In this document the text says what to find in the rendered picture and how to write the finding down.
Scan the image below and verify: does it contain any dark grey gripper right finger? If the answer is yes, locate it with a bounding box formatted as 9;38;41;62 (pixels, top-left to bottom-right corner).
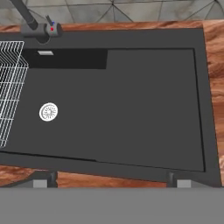
166;171;224;189

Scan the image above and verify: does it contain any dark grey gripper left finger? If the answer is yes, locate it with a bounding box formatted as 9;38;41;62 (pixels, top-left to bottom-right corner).
0;171;59;189

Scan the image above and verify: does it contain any white round sink drain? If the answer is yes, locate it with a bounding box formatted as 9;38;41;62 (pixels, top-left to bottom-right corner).
38;101;60;123

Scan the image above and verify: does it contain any dark grey sink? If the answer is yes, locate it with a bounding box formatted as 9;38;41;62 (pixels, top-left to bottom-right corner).
0;27;223;187

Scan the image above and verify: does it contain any dark grey tap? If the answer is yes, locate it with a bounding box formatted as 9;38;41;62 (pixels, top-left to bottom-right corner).
10;0;63;46

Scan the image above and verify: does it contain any white wire rack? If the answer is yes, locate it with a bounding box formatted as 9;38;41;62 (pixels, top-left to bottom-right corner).
0;40;30;149

